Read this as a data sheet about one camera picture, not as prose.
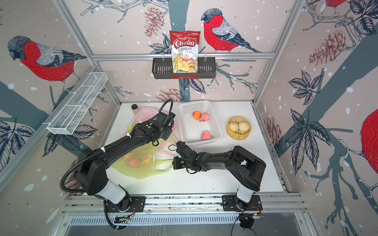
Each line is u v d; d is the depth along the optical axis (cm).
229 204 72
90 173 43
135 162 83
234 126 98
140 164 84
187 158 67
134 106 107
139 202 73
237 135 95
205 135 94
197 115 106
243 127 98
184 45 85
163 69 95
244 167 46
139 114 106
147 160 84
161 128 66
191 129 104
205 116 104
